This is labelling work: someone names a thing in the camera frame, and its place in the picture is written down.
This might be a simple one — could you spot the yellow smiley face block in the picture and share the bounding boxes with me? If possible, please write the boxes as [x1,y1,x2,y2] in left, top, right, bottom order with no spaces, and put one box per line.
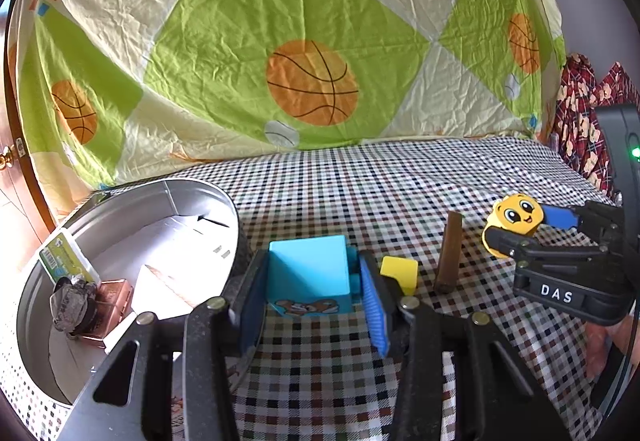
[482,194,546,257]

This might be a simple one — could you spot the person's right hand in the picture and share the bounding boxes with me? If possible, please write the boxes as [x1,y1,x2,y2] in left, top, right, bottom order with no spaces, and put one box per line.
[585,321,626,379]

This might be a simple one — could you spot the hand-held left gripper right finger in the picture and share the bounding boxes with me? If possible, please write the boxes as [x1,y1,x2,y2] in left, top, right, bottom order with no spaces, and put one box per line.
[358,250,571,441]

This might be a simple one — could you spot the basketball print blanket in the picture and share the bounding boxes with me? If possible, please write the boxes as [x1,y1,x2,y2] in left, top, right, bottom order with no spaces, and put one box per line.
[7,0,568,217]

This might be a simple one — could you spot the brown wooden block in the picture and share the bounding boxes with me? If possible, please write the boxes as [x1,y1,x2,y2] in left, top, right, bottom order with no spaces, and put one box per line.
[434,211,463,294]

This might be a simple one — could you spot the green snack packet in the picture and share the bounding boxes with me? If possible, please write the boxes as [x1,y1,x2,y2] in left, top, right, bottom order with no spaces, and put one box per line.
[39,228,101,284]

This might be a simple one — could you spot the red floral cloth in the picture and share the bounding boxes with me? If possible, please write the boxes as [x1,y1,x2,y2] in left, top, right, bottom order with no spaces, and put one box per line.
[547,52,640,202]

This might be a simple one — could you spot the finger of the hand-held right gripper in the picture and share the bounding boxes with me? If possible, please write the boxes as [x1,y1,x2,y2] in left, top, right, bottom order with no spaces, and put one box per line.
[541,200,625,243]
[486,226,607,268]

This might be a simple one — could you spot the checkered tablecloth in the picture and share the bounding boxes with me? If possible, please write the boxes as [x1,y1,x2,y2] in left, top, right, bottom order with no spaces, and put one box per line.
[0,136,626,441]

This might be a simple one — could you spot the grey patterned pouch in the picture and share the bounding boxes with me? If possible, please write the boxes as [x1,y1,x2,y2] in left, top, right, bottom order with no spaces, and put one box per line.
[49,277,97,334]

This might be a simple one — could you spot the round metal cookie tin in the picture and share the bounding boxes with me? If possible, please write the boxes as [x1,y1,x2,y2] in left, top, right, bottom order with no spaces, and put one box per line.
[15,177,250,406]

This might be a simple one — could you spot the small yellow block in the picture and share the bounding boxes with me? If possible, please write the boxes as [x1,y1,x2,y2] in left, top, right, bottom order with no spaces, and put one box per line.
[380,256,419,297]

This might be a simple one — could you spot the black round case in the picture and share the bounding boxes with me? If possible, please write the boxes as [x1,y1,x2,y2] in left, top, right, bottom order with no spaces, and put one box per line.
[75,306,102,337]

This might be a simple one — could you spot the blue toy block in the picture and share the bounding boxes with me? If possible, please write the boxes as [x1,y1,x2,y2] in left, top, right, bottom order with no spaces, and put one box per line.
[267,235,361,318]

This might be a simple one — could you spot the rose gold case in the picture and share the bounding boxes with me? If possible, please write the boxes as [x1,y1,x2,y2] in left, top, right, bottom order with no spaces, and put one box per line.
[75,277,135,349]

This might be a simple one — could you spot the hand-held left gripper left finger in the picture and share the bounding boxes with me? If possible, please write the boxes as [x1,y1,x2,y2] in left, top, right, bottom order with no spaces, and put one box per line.
[57,248,271,441]

